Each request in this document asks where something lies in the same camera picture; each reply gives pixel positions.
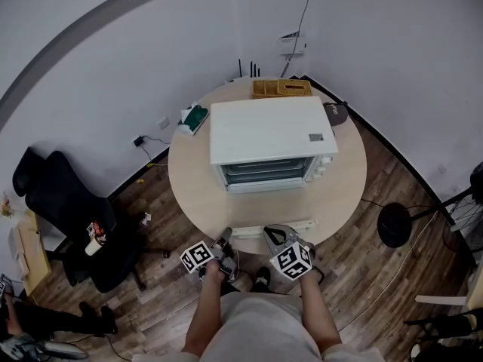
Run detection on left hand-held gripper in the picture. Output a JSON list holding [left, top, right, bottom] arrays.
[[180, 227, 237, 275]]

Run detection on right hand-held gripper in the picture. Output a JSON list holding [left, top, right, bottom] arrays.
[[263, 223, 316, 281]]

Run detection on white oven door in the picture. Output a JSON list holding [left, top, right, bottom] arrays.
[[226, 181, 320, 240]]

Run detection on person's left forearm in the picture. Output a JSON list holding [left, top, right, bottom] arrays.
[[182, 260, 224, 357]]

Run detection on person's right forearm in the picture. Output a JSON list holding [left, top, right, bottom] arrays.
[[300, 273, 343, 356]]

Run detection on white toaster oven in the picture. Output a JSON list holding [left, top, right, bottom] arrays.
[[209, 96, 340, 195]]

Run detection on person's right shoe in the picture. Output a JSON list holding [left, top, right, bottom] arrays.
[[251, 265, 272, 293]]

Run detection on beige round table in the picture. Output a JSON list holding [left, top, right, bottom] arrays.
[[168, 76, 368, 256]]

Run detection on person's grey shirt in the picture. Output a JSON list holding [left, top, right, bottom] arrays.
[[131, 291, 386, 362]]

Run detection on black standing fan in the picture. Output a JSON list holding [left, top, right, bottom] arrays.
[[377, 162, 483, 258]]

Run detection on green tissue pack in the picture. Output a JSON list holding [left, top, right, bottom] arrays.
[[177, 103, 210, 136]]

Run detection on red snack packet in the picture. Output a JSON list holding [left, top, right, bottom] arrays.
[[86, 220, 106, 241]]

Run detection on white paper cup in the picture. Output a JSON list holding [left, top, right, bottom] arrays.
[[85, 235, 103, 256]]

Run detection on dark grey cap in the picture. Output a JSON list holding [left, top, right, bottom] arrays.
[[323, 102, 349, 127]]

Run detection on woven rattan desk organiser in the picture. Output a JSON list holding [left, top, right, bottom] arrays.
[[251, 79, 313, 100]]

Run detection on black office chair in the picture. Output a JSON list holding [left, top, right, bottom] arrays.
[[12, 146, 171, 293]]

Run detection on white router black antennas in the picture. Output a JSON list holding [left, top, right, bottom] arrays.
[[229, 59, 262, 84]]

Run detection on white-legged wooden desk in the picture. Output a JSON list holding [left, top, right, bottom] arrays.
[[414, 253, 483, 312]]

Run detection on light wooden desk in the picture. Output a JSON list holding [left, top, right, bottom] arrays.
[[7, 209, 52, 297]]

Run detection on white papers stack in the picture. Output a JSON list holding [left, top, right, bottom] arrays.
[[8, 226, 31, 278]]

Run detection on small flower plant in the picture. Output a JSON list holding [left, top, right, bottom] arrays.
[[0, 191, 20, 218]]

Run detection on black charger cable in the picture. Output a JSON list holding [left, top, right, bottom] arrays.
[[139, 136, 171, 169]]

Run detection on white floor cable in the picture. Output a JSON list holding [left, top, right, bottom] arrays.
[[339, 209, 441, 333]]

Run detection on white wall box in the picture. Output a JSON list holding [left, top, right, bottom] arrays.
[[278, 30, 307, 57]]

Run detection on thin wall cable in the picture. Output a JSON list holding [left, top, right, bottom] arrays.
[[285, 0, 315, 78]]

